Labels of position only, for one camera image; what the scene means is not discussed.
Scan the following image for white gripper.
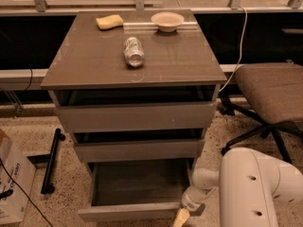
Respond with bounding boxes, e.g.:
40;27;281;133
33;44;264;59
172;186;207;227

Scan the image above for grey drawer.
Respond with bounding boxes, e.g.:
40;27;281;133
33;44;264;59
79;159;190;221
56;102;217;133
74;139;205;163

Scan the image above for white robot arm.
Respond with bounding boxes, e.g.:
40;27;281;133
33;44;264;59
172;148;303;227

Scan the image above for grey drawer cabinet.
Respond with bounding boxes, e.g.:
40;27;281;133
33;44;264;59
40;9;227;175

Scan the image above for black metal stand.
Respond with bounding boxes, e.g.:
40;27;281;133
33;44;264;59
27;129;65;195

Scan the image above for grey office chair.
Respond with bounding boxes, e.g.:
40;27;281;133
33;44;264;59
219;62;303;163

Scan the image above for crushed soda can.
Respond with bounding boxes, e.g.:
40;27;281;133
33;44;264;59
123;37;144;67

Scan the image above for white cardboard box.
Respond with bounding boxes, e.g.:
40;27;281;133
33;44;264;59
0;131;36;224

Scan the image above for white bowl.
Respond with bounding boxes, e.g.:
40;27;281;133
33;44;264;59
151;12;185;32

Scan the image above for yellow sponge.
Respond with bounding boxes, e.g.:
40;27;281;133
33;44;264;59
96;14;124;30

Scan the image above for metal window railing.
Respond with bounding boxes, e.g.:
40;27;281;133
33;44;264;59
0;0;303;17

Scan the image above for white cable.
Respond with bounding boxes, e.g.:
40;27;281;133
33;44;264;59
218;6;249;94

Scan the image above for black cable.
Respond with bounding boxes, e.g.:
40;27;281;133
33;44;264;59
0;156;55;227

